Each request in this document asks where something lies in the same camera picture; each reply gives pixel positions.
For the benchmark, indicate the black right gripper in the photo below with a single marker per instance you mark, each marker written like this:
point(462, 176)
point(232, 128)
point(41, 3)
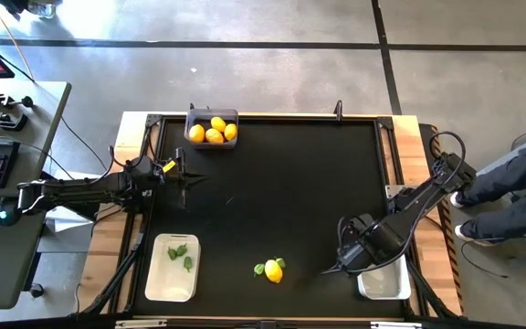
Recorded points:
point(352, 256)

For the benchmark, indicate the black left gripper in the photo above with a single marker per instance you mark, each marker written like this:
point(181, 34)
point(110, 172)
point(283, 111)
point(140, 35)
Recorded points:
point(174, 176)

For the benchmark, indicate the green leaf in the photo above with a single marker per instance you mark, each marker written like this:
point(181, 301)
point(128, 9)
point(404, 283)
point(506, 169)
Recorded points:
point(259, 269)

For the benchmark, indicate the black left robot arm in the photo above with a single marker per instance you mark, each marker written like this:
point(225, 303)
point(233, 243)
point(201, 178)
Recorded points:
point(76, 194)

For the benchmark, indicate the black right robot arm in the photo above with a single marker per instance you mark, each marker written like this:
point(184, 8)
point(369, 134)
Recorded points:
point(409, 215)

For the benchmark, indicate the yellow tag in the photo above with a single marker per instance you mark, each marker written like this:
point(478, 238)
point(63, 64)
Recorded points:
point(168, 166)

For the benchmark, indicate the white plastic basket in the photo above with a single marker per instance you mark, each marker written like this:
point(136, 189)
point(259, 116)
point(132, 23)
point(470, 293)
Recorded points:
point(171, 283)
point(384, 285)

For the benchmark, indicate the grey translucent plastic basket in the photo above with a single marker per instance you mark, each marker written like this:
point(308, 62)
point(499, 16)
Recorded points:
point(187, 116)

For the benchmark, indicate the hazard striped strip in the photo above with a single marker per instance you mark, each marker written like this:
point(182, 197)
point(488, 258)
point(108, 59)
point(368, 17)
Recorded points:
point(450, 283)

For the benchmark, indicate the white paper sheet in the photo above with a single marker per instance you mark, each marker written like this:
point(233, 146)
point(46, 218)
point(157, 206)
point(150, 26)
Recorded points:
point(69, 219)

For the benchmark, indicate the black computer mouse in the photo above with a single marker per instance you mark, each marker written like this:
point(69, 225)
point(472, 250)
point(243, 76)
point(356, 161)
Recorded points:
point(6, 215)

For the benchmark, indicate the person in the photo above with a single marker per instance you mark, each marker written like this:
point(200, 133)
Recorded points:
point(509, 183)

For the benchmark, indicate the black bench clamp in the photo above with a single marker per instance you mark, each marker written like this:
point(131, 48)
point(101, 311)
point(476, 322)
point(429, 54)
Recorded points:
point(3, 121)
point(9, 101)

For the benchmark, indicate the grey side desk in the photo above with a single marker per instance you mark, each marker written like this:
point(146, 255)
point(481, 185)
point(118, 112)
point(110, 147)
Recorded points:
point(7, 265)

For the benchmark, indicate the silver metal bracket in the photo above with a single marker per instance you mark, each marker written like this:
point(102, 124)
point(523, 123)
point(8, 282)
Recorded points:
point(140, 323)
point(395, 325)

